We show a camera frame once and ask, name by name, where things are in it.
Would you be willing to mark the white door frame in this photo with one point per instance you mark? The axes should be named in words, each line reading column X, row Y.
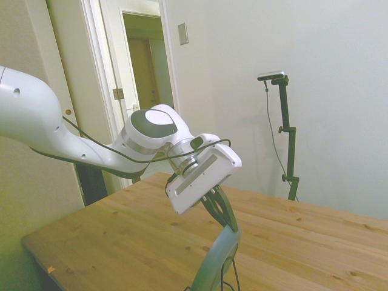
column 103, row 45

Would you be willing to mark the cream room door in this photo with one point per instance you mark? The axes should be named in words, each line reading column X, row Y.
column 75, row 60

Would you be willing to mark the dark green round plate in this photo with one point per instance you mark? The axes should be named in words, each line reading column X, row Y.
column 212, row 257

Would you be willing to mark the metal door hinge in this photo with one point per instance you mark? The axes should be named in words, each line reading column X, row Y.
column 117, row 94

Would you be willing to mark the grey stereo camera bar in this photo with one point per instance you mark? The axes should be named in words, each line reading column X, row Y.
column 271, row 75

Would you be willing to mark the black jointed camera stand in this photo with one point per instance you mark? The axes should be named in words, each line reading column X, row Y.
column 291, row 145

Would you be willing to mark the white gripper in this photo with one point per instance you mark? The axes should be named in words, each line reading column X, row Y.
column 209, row 182

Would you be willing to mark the white wall switch plate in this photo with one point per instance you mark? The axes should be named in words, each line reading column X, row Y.
column 182, row 34

